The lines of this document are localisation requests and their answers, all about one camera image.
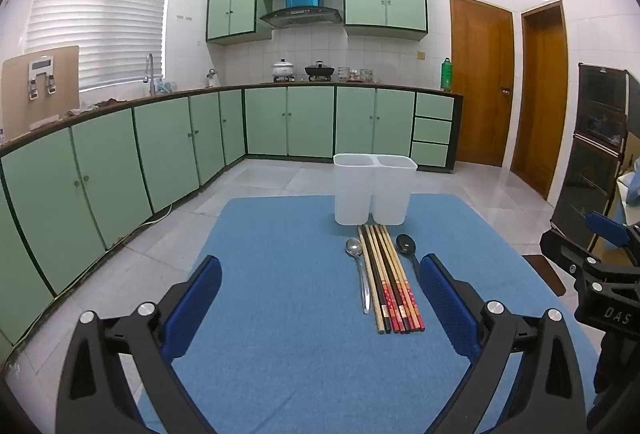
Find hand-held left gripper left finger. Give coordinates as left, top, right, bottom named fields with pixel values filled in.
left=56, top=255, right=223, bottom=434

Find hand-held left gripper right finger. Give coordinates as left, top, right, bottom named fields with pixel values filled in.
left=419, top=254, right=587, bottom=434

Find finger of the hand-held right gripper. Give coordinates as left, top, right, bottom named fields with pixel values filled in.
left=586, top=211, right=640, bottom=265
left=539, top=228, right=601, bottom=277

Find bundle of chopsticks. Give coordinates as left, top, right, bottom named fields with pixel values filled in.
left=357, top=224, right=426, bottom=334

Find black spoon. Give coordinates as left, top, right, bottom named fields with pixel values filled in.
left=396, top=234, right=423, bottom=279

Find silver metal spoon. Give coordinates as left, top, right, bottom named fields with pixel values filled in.
left=345, top=238, right=371, bottom=315

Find white two-compartment utensil holder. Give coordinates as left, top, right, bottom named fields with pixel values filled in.
left=333, top=153, right=418, bottom=225

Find blue table mat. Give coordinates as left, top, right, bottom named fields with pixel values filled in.
left=135, top=195, right=601, bottom=434

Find brown wooden door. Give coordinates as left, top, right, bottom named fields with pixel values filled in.
left=510, top=1, right=568, bottom=199
left=449, top=0, right=516, bottom=167

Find green base cabinets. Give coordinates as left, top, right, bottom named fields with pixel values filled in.
left=0, top=86, right=463, bottom=345

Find metal kitchen faucet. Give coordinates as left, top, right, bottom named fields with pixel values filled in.
left=144, top=54, right=157, bottom=97

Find row of glass jars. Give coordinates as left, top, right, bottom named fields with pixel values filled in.
left=337, top=66, right=376, bottom=82

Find black wok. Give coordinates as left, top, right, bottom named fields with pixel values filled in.
left=305, top=61, right=336, bottom=82

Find brown cardboard board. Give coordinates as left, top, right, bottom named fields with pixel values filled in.
left=1, top=46, right=81, bottom=142

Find black range hood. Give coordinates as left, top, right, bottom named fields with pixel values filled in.
left=260, top=6, right=343, bottom=29

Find white window blind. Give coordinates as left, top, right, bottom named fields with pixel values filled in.
left=25, top=0, right=176, bottom=89

